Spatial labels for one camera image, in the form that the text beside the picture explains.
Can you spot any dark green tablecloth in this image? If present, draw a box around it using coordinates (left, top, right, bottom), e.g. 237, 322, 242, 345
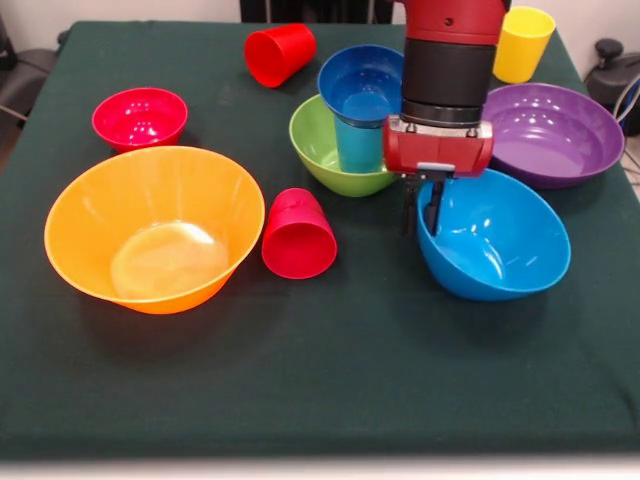
0, 19, 640, 459

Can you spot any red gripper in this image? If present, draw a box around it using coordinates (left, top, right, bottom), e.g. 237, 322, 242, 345
382, 114, 495, 237

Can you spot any light blue cup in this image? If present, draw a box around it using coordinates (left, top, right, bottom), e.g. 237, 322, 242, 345
333, 117, 390, 174

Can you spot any yellow cup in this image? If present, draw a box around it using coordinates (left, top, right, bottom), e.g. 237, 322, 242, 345
492, 6, 557, 85

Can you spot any tall red cup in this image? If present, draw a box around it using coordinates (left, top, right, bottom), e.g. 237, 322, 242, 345
243, 23, 318, 90

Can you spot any short crimson cup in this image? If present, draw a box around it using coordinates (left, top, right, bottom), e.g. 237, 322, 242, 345
261, 187, 339, 280

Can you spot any tangle of cables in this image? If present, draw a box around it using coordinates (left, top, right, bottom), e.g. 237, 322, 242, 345
605, 74, 640, 174

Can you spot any green bowl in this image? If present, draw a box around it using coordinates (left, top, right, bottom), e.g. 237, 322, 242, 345
288, 94, 404, 198

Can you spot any large orange bowl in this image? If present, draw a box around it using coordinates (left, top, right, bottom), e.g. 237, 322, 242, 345
43, 145, 267, 316

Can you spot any small crimson bowl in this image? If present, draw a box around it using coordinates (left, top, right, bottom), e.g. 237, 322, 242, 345
91, 87, 189, 154

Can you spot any purple bowl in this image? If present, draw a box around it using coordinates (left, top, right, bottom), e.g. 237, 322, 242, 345
480, 83, 626, 190

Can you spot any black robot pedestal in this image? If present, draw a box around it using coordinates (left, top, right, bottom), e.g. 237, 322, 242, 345
239, 0, 406, 25

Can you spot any black office chair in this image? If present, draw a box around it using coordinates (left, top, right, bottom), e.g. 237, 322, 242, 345
0, 14, 60, 121
583, 38, 640, 121

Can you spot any light blue bowl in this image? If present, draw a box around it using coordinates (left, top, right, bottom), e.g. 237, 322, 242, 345
416, 168, 572, 302

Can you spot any small dark blue bowl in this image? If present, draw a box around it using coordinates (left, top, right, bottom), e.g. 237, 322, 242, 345
316, 44, 406, 129

